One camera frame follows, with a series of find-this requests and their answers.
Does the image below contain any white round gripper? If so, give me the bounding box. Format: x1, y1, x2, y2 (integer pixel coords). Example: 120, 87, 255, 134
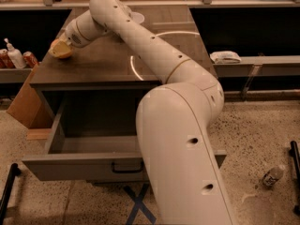
49, 18, 85, 59

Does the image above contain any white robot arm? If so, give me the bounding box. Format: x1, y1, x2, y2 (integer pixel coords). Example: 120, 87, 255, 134
49, 0, 237, 225

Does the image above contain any grey drawer cabinet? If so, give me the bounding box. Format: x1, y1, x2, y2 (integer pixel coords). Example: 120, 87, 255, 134
30, 6, 215, 128

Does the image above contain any open grey top drawer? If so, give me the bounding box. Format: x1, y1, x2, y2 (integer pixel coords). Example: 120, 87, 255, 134
22, 92, 227, 182

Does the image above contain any red soda can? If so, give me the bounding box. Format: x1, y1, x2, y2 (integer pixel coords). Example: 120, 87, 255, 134
22, 52, 38, 68

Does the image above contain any red can at edge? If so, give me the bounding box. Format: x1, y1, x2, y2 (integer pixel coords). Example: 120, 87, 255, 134
0, 49, 15, 68

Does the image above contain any grey left shelf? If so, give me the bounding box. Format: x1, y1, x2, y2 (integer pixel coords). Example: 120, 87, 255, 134
0, 68, 32, 84

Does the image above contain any grey shelf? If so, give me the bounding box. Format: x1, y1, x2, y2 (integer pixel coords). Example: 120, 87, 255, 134
214, 55, 300, 78
0, 68, 32, 84

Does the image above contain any brown cardboard box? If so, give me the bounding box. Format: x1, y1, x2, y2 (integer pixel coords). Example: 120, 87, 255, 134
7, 66, 53, 129

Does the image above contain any white ceramic bowl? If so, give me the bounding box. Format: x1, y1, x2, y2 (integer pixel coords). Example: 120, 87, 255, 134
129, 11, 144, 24

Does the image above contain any black left base leg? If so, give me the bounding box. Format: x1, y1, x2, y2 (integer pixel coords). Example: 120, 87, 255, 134
0, 163, 22, 225

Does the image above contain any black base leg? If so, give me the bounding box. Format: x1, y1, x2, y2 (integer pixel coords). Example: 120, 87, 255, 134
0, 163, 22, 225
289, 141, 300, 216

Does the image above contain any folded white cloth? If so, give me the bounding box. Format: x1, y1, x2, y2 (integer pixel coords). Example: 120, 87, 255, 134
210, 51, 242, 64

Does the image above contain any grey right shelf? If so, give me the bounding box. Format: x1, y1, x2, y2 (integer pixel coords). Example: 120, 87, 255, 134
214, 55, 300, 78

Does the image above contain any plastic bottle on floor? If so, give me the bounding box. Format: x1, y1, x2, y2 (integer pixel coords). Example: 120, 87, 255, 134
262, 164, 286, 188

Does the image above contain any black right base leg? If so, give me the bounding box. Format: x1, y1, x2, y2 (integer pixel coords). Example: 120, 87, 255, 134
289, 141, 300, 216

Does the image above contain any black drawer handle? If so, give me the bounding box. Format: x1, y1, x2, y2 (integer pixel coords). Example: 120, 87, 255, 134
111, 162, 144, 174

